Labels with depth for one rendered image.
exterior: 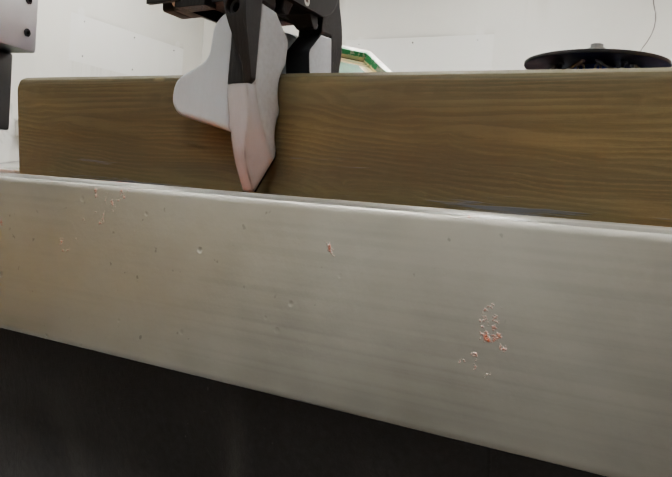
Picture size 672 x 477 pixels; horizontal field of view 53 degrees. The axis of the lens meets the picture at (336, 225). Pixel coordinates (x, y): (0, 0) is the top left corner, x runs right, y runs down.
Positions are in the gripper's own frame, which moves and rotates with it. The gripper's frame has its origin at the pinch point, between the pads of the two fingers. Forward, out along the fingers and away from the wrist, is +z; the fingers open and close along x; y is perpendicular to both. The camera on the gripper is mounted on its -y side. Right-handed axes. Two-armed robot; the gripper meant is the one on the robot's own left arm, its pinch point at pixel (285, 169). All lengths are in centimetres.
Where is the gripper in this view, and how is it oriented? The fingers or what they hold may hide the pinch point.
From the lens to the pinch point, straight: 37.0
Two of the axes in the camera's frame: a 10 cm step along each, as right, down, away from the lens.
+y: -8.9, -0.6, 4.6
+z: -0.5, 10.0, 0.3
